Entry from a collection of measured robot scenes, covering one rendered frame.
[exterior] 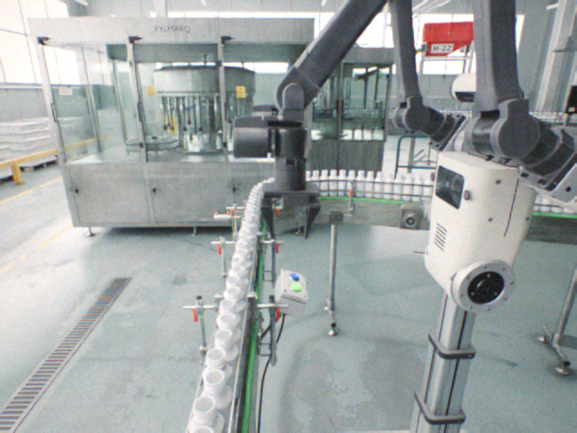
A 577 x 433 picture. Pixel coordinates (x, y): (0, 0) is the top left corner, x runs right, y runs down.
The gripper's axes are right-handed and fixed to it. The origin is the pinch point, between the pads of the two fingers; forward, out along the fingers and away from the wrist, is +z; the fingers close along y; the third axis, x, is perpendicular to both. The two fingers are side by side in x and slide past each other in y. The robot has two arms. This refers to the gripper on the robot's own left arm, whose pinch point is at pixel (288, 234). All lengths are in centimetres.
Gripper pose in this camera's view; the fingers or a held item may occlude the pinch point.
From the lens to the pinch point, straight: 66.4
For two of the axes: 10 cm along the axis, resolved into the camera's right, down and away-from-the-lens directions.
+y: 10.0, 0.1, 0.3
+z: -0.2, 9.4, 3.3
